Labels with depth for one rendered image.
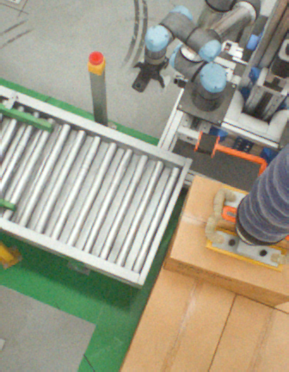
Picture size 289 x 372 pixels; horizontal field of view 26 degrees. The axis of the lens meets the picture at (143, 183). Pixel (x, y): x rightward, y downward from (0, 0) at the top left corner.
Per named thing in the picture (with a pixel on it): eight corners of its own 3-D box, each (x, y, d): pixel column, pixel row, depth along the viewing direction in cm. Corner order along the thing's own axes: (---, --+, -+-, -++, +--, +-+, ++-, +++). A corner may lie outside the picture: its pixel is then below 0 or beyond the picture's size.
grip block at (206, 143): (193, 151, 266) (194, 148, 262) (199, 133, 269) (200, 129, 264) (212, 158, 266) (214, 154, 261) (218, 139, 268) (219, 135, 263)
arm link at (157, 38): (175, 32, 205) (158, 49, 203) (172, 47, 215) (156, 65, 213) (156, 17, 206) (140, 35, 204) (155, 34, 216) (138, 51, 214)
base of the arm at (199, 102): (197, 76, 288) (200, 66, 279) (228, 88, 287) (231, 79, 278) (186, 103, 285) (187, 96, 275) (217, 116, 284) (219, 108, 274)
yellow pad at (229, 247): (205, 248, 267) (205, 245, 262) (211, 226, 269) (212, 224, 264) (280, 272, 265) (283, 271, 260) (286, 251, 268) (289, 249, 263)
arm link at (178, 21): (199, 30, 216) (180, 52, 213) (175, 11, 217) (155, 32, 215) (203, 18, 208) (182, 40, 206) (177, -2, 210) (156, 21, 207)
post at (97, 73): (95, 135, 388) (87, 65, 292) (99, 126, 390) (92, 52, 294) (104, 139, 388) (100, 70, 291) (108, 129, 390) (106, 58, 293)
